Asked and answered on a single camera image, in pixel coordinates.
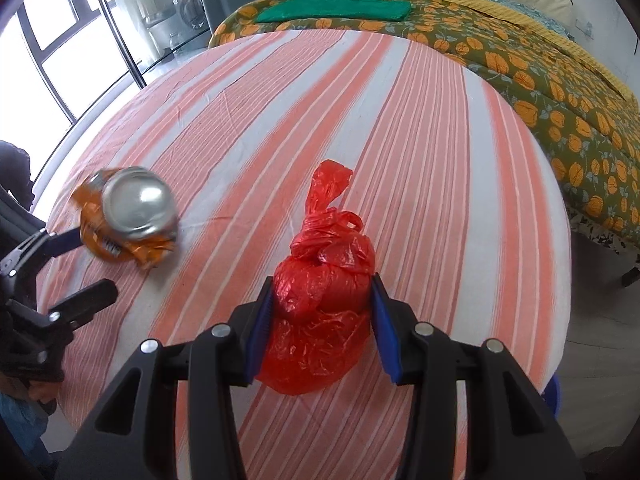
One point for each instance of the crushed orange can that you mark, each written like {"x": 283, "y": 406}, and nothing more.
{"x": 140, "y": 200}

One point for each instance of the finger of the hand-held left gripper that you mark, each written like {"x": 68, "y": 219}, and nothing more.
{"x": 65, "y": 244}
{"x": 87, "y": 302}

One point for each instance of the black framed window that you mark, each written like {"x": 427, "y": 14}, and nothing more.
{"x": 50, "y": 35}

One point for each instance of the yellow blanket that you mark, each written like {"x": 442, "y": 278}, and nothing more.
{"x": 525, "y": 20}

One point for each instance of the bed with orange-patterned duvet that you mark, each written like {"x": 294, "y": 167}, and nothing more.
{"x": 550, "y": 100}

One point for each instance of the person's left hand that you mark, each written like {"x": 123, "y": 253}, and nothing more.
{"x": 42, "y": 396}

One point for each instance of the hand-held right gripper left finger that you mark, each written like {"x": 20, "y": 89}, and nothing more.
{"x": 257, "y": 335}

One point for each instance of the dark cloth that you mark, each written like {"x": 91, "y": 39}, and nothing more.
{"x": 14, "y": 170}

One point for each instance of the orange striped tablecloth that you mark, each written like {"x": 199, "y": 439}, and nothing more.
{"x": 350, "y": 110}

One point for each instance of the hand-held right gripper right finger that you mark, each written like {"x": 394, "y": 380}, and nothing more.
{"x": 387, "y": 335}

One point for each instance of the white wall socket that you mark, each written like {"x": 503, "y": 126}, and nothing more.
{"x": 583, "y": 28}

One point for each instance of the blue plastic object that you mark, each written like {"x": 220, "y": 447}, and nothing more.
{"x": 552, "y": 395}

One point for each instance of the grey washing machine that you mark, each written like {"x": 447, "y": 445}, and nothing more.
{"x": 190, "y": 7}

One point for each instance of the glass sliding door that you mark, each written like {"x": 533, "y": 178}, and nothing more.
{"x": 130, "y": 20}

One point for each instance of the blue denim pants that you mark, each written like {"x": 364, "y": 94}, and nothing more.
{"x": 20, "y": 425}

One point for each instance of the folded green cloth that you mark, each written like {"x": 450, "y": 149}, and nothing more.
{"x": 335, "y": 9}

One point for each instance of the red plastic bag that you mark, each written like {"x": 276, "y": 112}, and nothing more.
{"x": 320, "y": 310}

